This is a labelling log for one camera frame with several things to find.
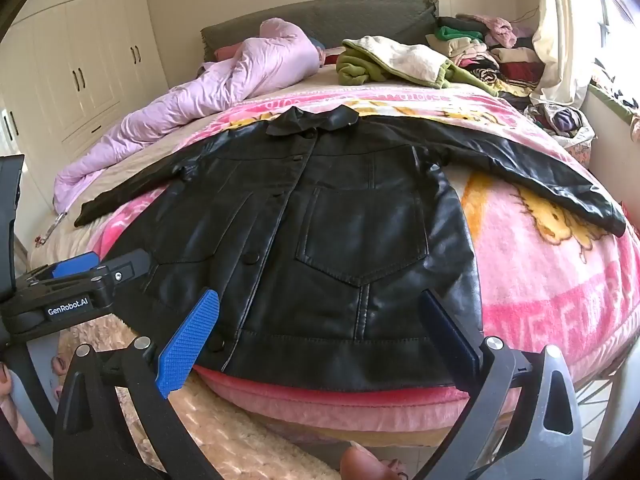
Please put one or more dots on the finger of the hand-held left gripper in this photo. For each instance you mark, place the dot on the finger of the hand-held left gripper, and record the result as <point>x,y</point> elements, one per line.
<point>75,263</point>
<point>125,268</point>

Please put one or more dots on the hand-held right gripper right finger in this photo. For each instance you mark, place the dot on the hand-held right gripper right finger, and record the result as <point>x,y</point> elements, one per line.
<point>450,340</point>

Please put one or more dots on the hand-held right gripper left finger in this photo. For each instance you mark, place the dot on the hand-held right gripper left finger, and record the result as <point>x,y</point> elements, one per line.
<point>190,345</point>

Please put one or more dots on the black leather jacket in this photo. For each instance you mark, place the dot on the black leather jacket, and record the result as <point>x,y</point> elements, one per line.
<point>350,220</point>

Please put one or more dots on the basket of clothes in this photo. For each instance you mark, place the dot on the basket of clothes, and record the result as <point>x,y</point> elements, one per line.
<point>560,122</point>

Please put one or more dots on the pile of folded clothes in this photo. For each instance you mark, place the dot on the pile of folded clothes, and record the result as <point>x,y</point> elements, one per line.
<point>475,45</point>

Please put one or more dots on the person's left hand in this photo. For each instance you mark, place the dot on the person's left hand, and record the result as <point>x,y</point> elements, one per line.
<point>15,420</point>

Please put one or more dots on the person's right hand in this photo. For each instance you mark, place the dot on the person's right hand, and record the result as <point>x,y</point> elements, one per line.
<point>365,465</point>

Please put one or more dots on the beige fluffy rug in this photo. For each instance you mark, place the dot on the beige fluffy rug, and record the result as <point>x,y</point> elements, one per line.
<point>225,435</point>

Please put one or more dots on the pink printed blanket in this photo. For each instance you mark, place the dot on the pink printed blanket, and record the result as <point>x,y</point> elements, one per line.
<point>540,280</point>

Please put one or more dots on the white wardrobe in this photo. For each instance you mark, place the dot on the white wardrobe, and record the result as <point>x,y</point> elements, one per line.
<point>75,60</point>

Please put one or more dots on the lilac duvet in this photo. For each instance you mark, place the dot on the lilac duvet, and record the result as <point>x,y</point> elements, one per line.
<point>225,90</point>

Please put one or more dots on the red pillow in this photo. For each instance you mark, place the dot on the red pillow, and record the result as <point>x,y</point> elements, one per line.
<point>227,52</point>

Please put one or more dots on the green cream fleece blanket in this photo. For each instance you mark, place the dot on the green cream fleece blanket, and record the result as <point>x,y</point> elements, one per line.
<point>400,60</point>

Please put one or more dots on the cream curtain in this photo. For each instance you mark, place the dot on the cream curtain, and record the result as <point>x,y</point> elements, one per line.
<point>560,35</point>

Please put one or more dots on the grey headboard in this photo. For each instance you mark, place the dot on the grey headboard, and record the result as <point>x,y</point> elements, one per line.
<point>350,20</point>

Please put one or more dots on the window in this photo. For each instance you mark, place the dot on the window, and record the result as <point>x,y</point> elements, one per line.
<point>620,35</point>

